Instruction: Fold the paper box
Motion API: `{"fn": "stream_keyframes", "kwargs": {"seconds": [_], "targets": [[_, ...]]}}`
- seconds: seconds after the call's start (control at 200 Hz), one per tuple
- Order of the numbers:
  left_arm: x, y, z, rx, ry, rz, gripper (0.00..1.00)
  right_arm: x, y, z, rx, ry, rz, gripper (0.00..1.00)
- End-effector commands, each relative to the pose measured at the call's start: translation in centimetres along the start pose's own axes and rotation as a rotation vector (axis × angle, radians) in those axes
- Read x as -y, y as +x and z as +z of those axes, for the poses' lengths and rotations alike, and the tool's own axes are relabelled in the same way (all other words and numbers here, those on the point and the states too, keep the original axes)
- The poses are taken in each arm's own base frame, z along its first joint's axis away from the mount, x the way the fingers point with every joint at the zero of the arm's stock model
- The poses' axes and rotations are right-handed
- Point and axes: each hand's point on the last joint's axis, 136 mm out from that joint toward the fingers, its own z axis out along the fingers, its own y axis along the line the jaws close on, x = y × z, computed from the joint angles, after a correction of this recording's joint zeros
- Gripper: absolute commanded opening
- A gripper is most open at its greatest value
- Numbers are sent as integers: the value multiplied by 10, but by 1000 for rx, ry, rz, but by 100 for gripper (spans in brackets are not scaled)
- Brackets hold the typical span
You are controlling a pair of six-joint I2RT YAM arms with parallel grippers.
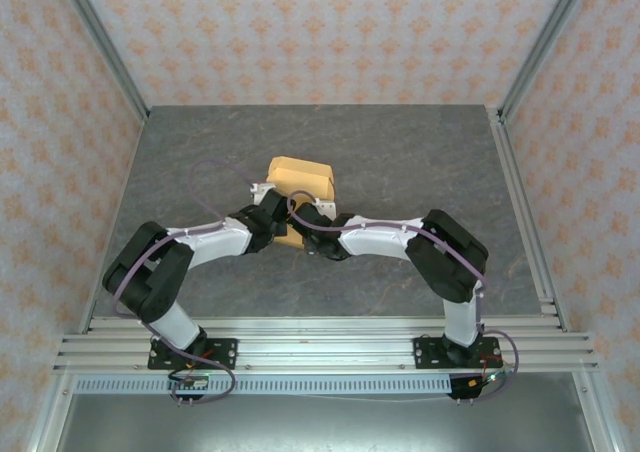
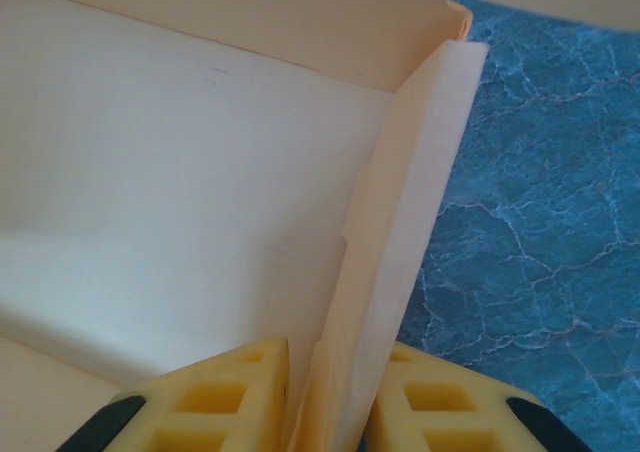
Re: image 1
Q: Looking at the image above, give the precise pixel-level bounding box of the tan paper box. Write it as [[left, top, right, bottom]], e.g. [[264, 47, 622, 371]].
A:
[[265, 156, 337, 251]]

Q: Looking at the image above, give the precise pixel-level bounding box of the small circuit board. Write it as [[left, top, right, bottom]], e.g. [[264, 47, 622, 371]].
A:
[[168, 371, 210, 389], [452, 369, 509, 401]]

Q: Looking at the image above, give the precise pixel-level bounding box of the grey metal sheet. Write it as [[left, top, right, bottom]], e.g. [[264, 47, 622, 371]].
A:
[[54, 394, 596, 452]]

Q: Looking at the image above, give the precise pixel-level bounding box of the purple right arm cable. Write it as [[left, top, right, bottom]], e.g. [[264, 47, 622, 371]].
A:
[[287, 190, 521, 404]]

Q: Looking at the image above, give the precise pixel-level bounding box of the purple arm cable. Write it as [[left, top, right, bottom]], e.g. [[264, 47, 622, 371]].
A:
[[110, 159, 261, 407], [287, 190, 521, 404]]

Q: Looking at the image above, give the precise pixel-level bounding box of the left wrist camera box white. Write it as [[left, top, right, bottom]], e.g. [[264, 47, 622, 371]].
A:
[[248, 181, 277, 206]]

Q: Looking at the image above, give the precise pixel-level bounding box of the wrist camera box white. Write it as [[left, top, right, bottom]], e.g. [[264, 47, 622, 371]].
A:
[[313, 197, 338, 221], [248, 181, 277, 206]]

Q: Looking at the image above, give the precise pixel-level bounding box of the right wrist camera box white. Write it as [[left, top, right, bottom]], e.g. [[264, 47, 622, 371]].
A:
[[313, 197, 338, 221]]

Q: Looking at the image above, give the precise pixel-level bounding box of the aluminium mounting rail bed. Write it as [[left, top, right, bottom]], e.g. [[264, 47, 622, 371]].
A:
[[52, 315, 599, 373]]

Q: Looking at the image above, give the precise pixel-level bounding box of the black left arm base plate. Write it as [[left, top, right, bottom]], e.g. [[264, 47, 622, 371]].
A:
[[147, 338, 239, 370]]

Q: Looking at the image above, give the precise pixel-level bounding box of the slotted grey cable duct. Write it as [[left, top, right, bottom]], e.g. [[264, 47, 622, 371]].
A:
[[74, 376, 454, 396]]

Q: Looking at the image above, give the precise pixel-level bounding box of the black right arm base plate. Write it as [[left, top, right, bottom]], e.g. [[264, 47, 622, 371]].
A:
[[413, 336, 501, 371]]

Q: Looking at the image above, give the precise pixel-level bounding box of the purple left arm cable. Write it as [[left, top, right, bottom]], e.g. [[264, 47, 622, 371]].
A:
[[110, 159, 261, 407]]

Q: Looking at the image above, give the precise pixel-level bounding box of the wide aluminium side rail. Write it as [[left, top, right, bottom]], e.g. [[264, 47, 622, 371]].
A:
[[487, 106, 571, 333]]

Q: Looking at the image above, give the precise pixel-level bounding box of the aluminium frame post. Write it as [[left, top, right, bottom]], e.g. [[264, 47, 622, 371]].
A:
[[52, 0, 151, 123], [497, 0, 596, 123]]

